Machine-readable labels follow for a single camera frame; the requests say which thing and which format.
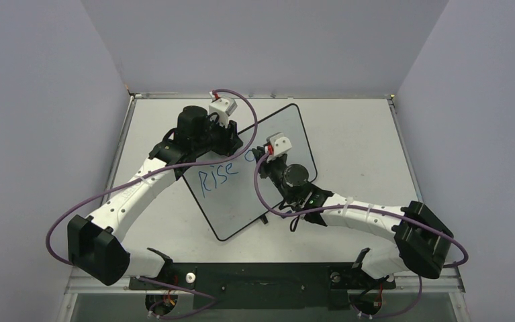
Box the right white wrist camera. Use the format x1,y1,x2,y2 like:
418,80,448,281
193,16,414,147
265,132,292,158

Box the purple cable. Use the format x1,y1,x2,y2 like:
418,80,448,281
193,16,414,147
253,151,470,320
45,88,259,320

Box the aluminium front rail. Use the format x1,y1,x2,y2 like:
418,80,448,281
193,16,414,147
64,268,466,294

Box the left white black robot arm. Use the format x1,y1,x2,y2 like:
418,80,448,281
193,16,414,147
67,102,243,288

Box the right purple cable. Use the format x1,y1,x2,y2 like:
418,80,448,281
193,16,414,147
253,151,470,320

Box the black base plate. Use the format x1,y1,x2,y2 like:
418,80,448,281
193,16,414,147
129,262,396,310

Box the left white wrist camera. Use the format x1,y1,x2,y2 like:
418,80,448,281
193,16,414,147
208,92,238,127

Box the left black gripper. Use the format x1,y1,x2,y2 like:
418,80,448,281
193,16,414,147
193,113,242,156

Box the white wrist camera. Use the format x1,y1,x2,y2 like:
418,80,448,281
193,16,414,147
265,132,292,158
208,92,238,127

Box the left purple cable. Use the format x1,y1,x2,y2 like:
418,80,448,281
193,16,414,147
45,88,259,320

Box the black framed whiteboard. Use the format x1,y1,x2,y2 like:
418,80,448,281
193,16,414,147
183,103,318,242

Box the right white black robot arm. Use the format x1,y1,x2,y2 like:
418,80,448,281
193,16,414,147
252,147,453,286

